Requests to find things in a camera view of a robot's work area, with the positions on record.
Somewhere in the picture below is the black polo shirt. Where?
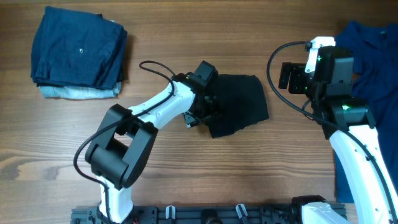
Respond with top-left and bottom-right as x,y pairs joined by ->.
206,74 -> 269,138

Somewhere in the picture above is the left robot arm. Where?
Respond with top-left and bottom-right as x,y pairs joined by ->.
81,61 -> 218,223

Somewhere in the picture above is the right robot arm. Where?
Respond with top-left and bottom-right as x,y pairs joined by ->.
272,42 -> 397,223

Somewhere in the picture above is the blue polo shirt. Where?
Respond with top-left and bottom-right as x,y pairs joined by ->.
335,21 -> 397,187

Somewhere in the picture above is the folded light grey garment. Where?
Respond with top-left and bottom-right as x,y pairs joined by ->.
39,82 -> 122,100

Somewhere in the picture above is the folded navy blue garment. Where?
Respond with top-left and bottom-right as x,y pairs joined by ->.
30,6 -> 127,90

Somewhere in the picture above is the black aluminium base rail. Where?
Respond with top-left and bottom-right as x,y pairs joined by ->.
70,203 -> 348,224

